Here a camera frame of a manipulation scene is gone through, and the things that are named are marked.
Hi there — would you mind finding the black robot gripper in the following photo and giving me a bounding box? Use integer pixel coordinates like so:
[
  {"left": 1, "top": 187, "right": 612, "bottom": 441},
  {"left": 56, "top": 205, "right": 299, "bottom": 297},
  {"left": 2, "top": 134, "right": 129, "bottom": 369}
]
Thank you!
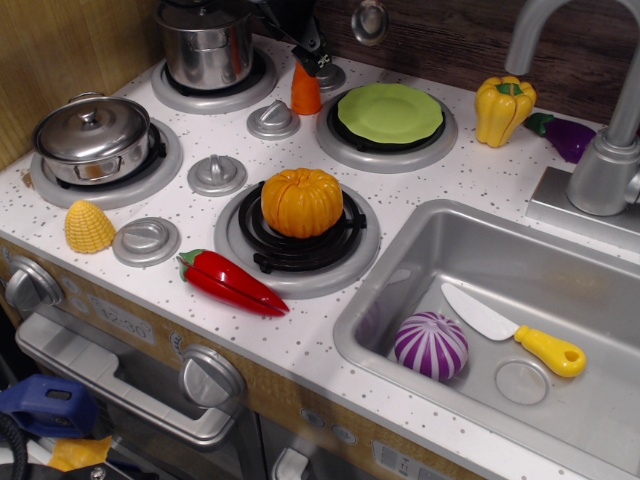
[{"left": 250, "top": 0, "right": 332, "bottom": 77}]

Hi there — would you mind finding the orange toy carrot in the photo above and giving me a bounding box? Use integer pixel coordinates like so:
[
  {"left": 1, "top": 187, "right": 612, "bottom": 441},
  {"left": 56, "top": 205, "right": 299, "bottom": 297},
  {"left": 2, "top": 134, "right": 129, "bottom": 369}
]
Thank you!
[{"left": 291, "top": 62, "right": 322, "bottom": 115}]

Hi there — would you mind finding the green toy plate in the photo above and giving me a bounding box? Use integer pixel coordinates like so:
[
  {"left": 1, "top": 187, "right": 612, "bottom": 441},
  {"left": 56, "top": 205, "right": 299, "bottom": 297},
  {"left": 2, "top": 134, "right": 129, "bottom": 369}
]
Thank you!
[{"left": 337, "top": 83, "right": 444, "bottom": 144}]

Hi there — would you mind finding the grey stove knob rear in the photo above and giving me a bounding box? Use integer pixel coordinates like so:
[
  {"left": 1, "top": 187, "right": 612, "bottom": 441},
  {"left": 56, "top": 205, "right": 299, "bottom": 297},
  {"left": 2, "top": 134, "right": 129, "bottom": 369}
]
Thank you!
[{"left": 316, "top": 63, "right": 346, "bottom": 93}]

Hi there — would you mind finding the grey stove knob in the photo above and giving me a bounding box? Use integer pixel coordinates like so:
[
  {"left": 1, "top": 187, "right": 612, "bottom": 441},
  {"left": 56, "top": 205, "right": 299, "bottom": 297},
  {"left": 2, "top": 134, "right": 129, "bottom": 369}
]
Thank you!
[
  {"left": 246, "top": 100, "right": 300, "bottom": 141},
  {"left": 316, "top": 63, "right": 346, "bottom": 93},
  {"left": 112, "top": 217, "right": 181, "bottom": 268},
  {"left": 187, "top": 155, "right": 247, "bottom": 197}
]

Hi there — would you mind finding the grey stove knob back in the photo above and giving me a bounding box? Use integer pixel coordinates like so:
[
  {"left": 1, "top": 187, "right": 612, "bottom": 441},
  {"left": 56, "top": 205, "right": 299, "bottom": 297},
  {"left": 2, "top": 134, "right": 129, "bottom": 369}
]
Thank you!
[{"left": 246, "top": 100, "right": 300, "bottom": 141}]

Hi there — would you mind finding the hanging steel ladle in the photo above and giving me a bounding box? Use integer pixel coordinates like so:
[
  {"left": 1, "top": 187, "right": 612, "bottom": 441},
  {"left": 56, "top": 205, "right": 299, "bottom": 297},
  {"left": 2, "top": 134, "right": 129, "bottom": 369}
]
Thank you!
[{"left": 351, "top": 0, "right": 390, "bottom": 47}]

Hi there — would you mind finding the tall steel pot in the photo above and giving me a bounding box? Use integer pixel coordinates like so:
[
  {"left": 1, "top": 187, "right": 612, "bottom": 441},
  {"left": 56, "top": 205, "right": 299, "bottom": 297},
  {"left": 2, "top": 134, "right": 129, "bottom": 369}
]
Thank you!
[{"left": 154, "top": 1, "right": 253, "bottom": 90}]

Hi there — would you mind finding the orange toy pumpkin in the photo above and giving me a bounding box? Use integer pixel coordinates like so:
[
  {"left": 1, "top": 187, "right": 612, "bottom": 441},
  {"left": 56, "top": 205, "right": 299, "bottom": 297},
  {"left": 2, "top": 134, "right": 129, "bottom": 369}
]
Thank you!
[{"left": 261, "top": 168, "right": 344, "bottom": 239}]

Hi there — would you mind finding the grey stove knob middle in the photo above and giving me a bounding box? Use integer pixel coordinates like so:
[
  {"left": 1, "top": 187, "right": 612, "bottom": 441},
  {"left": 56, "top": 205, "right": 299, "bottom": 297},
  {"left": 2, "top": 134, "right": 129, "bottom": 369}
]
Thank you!
[{"left": 187, "top": 155, "right": 247, "bottom": 197}]

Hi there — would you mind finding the black front burner coil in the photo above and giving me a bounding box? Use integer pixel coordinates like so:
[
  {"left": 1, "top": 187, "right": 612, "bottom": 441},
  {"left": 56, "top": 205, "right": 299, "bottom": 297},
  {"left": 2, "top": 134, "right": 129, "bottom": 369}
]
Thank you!
[{"left": 238, "top": 182, "right": 367, "bottom": 274}]

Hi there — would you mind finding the yellow toy bell pepper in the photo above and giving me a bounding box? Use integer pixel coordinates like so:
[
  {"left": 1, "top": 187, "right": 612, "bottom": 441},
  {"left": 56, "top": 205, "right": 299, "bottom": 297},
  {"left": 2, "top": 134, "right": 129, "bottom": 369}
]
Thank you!
[{"left": 475, "top": 76, "right": 537, "bottom": 148}]

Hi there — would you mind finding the grey toy sink basin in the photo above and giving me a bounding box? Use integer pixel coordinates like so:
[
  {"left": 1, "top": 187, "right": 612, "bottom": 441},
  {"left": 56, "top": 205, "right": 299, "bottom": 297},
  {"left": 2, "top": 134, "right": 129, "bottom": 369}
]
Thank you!
[{"left": 334, "top": 200, "right": 639, "bottom": 479}]

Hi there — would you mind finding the lidded steel pan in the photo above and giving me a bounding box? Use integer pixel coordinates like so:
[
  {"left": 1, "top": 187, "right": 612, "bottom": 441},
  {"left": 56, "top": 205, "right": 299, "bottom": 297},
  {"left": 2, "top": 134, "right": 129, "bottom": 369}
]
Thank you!
[{"left": 32, "top": 92, "right": 151, "bottom": 185}]

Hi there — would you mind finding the red toy chili pepper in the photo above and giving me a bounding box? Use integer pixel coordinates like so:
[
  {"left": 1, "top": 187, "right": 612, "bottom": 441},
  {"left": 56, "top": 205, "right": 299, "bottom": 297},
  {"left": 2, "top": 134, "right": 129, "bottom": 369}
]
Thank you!
[{"left": 176, "top": 249, "right": 289, "bottom": 317}]

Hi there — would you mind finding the grey stove knob front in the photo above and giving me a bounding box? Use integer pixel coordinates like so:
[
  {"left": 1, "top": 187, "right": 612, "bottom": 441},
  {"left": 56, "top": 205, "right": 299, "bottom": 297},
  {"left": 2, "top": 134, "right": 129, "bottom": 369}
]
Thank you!
[{"left": 112, "top": 217, "right": 181, "bottom": 268}]

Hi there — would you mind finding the purple toy eggplant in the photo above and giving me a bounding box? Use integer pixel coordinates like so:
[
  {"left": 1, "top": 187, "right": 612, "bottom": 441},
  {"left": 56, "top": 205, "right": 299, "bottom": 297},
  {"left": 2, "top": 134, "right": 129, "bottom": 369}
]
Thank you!
[{"left": 524, "top": 112, "right": 596, "bottom": 164}]

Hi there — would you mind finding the yellow toy corn piece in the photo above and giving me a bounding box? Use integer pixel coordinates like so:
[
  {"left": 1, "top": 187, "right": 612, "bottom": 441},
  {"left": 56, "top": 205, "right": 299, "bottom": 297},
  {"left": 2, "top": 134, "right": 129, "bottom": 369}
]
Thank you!
[{"left": 65, "top": 200, "right": 116, "bottom": 253}]

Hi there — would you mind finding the purple striped toy onion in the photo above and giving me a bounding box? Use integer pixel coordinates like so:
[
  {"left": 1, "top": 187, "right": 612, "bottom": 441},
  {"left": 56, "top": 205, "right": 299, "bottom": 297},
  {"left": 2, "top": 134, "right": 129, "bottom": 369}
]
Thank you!
[{"left": 394, "top": 312, "right": 469, "bottom": 382}]

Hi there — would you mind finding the grey toy faucet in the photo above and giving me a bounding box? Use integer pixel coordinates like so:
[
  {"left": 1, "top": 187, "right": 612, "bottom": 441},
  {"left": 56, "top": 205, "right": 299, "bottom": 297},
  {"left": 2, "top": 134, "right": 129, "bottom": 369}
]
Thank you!
[{"left": 503, "top": 0, "right": 640, "bottom": 241}]

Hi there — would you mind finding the grey oven dial right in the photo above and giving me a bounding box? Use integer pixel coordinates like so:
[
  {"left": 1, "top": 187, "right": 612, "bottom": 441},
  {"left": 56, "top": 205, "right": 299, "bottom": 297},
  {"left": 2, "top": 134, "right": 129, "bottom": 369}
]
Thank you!
[{"left": 179, "top": 344, "right": 246, "bottom": 408}]

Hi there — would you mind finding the grey oven dial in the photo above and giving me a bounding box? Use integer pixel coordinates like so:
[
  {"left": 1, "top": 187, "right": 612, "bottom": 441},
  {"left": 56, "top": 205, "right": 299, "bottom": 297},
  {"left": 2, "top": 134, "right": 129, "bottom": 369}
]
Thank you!
[
  {"left": 5, "top": 255, "right": 64, "bottom": 311},
  {"left": 179, "top": 344, "right": 246, "bottom": 408}
]

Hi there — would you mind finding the grey oven dial left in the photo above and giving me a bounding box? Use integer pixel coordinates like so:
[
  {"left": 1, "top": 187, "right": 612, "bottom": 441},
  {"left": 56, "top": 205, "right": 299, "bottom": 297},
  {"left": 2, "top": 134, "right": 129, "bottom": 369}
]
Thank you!
[{"left": 5, "top": 255, "right": 64, "bottom": 311}]

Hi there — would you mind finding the grey oven door handle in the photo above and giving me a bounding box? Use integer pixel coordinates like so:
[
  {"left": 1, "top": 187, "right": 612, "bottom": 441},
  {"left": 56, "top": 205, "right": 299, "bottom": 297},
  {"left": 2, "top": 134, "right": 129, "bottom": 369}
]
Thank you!
[{"left": 16, "top": 314, "right": 236, "bottom": 452}]

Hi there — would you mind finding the yellow handled toy knife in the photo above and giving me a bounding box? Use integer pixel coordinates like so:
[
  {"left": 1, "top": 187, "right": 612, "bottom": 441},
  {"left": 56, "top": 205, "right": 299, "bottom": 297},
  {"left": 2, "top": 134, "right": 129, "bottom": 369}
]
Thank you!
[{"left": 440, "top": 283, "right": 587, "bottom": 378}]

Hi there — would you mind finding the black cable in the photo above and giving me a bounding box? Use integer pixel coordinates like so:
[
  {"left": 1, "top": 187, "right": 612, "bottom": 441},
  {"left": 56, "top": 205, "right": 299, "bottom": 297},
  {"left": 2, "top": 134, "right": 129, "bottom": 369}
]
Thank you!
[{"left": 0, "top": 411, "right": 29, "bottom": 480}]

